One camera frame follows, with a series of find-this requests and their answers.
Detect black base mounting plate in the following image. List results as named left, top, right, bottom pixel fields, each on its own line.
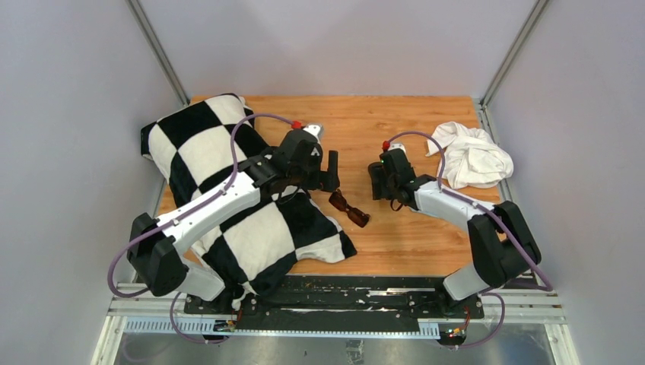
left=183, top=275, right=484, bottom=333

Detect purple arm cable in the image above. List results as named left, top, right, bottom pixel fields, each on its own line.
left=106, top=113, right=303, bottom=345
left=383, top=131, right=554, bottom=350

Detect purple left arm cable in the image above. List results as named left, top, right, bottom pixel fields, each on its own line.
left=106, top=113, right=303, bottom=345

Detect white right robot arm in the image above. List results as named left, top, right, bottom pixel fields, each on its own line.
left=367, top=148, right=542, bottom=318

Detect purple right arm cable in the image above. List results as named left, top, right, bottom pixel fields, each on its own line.
left=383, top=131, right=554, bottom=350

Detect black white checkered pillow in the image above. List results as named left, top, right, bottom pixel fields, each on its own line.
left=127, top=94, right=357, bottom=309

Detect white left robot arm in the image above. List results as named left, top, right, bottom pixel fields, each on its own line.
left=126, top=129, right=340, bottom=314

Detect tortoiseshell brown sunglasses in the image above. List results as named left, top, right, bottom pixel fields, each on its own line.
left=329, top=189, right=370, bottom=228

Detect crumpled white cloth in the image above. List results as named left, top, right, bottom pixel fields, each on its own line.
left=427, top=121, right=514, bottom=189

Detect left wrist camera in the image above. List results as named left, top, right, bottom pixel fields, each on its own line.
left=302, top=124, right=325, bottom=141

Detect aluminium frame rail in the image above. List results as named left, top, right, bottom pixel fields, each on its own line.
left=92, top=275, right=580, bottom=364

